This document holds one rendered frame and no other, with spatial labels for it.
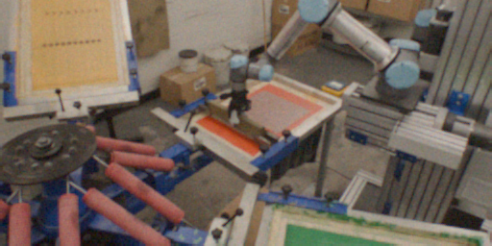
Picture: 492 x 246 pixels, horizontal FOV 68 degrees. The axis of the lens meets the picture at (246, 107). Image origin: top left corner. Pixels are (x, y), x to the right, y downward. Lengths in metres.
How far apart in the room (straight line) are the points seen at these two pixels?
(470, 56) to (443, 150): 0.42
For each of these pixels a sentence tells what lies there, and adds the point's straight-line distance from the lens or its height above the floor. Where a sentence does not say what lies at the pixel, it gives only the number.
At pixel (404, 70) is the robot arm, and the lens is 1.46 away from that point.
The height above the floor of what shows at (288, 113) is 0.96.
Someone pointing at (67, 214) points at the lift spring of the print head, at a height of 1.23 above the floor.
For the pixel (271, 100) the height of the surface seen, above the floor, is 0.96.
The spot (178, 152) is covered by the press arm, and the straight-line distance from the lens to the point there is 1.59.
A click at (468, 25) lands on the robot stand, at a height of 1.56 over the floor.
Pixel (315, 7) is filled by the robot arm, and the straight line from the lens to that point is 1.40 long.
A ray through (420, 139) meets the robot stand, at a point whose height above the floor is 1.17.
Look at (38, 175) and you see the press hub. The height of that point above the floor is 1.31.
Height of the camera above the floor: 2.02
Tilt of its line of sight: 32 degrees down
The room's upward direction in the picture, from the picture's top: 1 degrees clockwise
